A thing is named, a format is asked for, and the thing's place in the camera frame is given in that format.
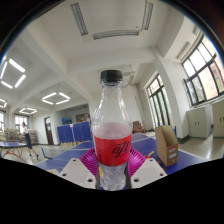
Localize person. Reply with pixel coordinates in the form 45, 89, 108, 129
20, 121, 40, 159

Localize brown armchair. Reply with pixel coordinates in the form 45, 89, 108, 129
132, 120, 147, 134

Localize tall black-framed window doors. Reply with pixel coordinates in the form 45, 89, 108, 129
145, 74, 174, 128

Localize brown cardboard box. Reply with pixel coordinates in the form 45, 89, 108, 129
154, 124, 180, 167

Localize tall blue partition screens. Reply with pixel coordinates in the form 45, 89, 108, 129
56, 120, 93, 145

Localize ceiling air conditioner unit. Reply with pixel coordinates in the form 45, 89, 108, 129
69, 0, 155, 43
121, 70, 137, 86

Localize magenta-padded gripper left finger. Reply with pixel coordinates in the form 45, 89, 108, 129
58, 147, 101, 190

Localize ceiling lights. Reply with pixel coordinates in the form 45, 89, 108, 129
0, 58, 72, 116

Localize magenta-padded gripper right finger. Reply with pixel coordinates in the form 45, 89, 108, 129
125, 147, 168, 190

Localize dark door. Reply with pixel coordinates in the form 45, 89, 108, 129
44, 116, 55, 146

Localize blue table with red legs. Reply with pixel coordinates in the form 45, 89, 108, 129
0, 140, 28, 163

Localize shelf unit with books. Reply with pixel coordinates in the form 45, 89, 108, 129
3, 128, 39, 145

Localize clear bottle with red label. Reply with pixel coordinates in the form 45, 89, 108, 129
91, 69, 133, 192

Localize large black-framed window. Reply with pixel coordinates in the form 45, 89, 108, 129
181, 34, 224, 107

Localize white cabinet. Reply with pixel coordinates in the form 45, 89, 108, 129
212, 99, 224, 138
186, 105, 213, 139

